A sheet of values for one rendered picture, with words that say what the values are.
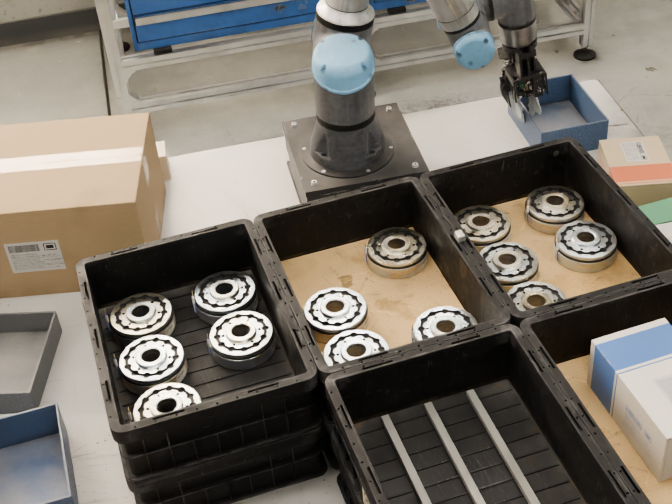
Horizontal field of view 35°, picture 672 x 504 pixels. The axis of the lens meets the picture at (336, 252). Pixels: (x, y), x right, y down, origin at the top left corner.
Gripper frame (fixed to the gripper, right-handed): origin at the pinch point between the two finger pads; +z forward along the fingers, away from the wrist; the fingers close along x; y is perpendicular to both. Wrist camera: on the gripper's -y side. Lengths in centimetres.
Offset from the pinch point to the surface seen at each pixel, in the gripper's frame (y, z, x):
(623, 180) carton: 30.7, -0.9, 9.7
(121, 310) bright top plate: 52, -23, -84
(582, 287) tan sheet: 63, -9, -10
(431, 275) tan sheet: 54, -12, -33
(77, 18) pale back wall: -220, 53, -119
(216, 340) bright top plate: 63, -20, -70
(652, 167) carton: 28.2, 0.1, 16.6
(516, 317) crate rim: 77, -21, -25
